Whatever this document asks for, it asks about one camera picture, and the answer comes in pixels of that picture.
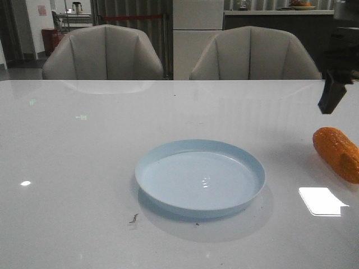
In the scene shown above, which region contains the red bin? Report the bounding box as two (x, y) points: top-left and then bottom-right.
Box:
(42, 29), (59, 56)

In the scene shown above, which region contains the pink wall notice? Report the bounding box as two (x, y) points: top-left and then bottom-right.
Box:
(38, 5), (47, 16)

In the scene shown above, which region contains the left beige upholstered chair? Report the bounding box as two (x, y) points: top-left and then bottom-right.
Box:
(42, 25), (163, 80)

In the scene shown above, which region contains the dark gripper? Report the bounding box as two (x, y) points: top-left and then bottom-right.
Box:
(318, 1), (358, 114)

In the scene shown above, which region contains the white cabinet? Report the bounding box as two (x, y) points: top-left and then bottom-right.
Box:
(173, 1), (224, 80)

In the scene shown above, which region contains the dark grey counter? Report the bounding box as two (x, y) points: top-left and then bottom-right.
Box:
(223, 10), (336, 80)

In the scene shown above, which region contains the orange toy corn cob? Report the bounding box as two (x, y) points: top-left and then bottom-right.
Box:
(312, 127), (358, 184)

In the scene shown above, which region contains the beige upholstered chair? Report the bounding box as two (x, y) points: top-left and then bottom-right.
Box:
(190, 26), (322, 80)
(42, 25), (163, 80)

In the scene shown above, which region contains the light blue round plate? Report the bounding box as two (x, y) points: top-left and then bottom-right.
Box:
(135, 140), (266, 219)

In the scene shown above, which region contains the right beige upholstered chair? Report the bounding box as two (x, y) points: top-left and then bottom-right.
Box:
(190, 26), (322, 80)

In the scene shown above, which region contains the red barrier belt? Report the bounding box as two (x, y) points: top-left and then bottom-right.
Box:
(101, 14), (163, 21)

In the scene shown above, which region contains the background desk with kettle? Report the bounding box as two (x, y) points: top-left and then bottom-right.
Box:
(50, 0), (93, 33)

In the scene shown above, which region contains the fruit bowl on counter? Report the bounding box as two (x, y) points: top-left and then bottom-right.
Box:
(289, 0), (316, 11)

